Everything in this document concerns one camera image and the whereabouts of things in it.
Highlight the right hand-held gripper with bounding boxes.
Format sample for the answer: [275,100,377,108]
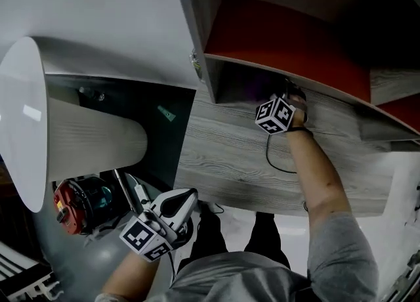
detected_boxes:
[255,79,308,136]

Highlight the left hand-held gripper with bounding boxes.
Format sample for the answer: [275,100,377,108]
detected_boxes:
[118,188,199,263]

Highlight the grey wood-grain shelf red interior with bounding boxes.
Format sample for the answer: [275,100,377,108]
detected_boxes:
[170,0,420,219]

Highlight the person's right forearm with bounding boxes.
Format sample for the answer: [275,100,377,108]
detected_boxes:
[284,128,354,222]

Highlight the person's left forearm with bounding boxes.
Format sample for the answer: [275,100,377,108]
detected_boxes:
[100,248,161,302]

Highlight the person's right hand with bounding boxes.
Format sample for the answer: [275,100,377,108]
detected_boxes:
[287,95,310,129]

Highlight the white power adapter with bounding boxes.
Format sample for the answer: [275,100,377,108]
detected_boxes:
[131,175,150,205]

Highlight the thin metal rod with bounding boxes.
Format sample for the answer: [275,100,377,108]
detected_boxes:
[114,169,138,213]

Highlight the person's black trousers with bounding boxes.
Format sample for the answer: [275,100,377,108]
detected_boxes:
[176,202,291,272]

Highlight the small metal hinge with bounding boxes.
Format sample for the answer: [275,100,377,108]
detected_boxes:
[189,49,202,72]

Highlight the red round vacuum cleaner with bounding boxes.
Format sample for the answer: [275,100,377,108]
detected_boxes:
[52,177,116,236]

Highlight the black cabinet panel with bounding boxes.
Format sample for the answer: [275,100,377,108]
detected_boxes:
[44,73,198,194]

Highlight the person's grey shirt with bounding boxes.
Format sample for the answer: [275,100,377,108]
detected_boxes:
[144,211,381,302]

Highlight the metal bolt fitting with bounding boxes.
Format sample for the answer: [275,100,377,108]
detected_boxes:
[78,86,106,102]

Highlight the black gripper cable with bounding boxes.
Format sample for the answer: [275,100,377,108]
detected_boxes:
[265,133,298,175]

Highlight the small green bracket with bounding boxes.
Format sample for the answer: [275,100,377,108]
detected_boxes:
[157,105,177,121]

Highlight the white round table wood-grain pedestal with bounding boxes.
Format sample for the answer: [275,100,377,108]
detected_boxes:
[0,36,149,213]

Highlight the white slatted frame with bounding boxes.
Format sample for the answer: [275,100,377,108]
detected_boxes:
[0,240,64,302]

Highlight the grey metal frame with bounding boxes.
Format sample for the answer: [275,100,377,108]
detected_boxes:
[388,254,420,302]

